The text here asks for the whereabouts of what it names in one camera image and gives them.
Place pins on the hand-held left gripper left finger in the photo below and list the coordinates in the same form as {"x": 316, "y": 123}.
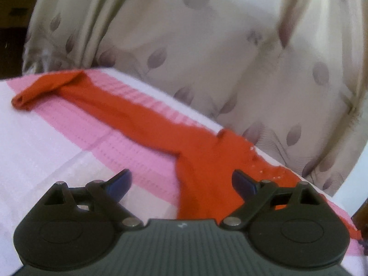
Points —
{"x": 119, "y": 185}

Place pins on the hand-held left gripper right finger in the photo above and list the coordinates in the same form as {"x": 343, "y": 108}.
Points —
{"x": 244, "y": 185}

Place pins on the red small garment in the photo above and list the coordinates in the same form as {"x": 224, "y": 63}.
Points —
{"x": 201, "y": 161}

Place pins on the pink white checked bed sheet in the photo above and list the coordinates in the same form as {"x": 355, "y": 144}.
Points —
{"x": 43, "y": 149}

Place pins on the beige leaf print curtain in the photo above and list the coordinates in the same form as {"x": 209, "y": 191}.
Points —
{"x": 201, "y": 34}

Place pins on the dark wooden furniture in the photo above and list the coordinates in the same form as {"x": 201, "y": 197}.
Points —
{"x": 11, "y": 43}

